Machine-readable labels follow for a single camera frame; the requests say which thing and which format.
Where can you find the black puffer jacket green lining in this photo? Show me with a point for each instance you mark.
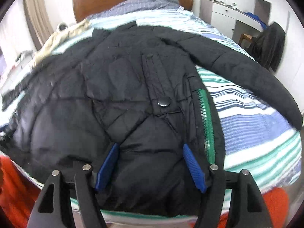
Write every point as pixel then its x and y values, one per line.
pixel 137 87

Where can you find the blue cloth on desk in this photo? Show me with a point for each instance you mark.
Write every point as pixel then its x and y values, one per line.
pixel 255 17

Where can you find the white round camera device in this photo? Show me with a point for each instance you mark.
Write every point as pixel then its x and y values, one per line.
pixel 61 27

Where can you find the beige curtain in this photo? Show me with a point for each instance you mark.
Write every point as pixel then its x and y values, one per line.
pixel 38 22

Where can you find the beige garment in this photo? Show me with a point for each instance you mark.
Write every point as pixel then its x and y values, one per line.
pixel 58 38

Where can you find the white desk with drawer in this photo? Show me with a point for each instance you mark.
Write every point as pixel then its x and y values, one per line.
pixel 230 22

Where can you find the striped blue green bedspread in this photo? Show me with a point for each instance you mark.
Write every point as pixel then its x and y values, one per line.
pixel 256 136

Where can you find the wooden stool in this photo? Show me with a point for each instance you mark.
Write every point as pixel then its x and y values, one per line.
pixel 245 40

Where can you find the blue checked pillow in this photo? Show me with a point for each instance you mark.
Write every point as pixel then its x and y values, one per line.
pixel 129 6

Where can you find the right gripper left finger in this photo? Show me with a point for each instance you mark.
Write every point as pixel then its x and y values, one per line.
pixel 53 206

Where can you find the orange red rug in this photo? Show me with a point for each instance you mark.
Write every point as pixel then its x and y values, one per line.
pixel 18 194

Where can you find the black clothes on chair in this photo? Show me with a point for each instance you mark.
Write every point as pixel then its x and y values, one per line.
pixel 267 48

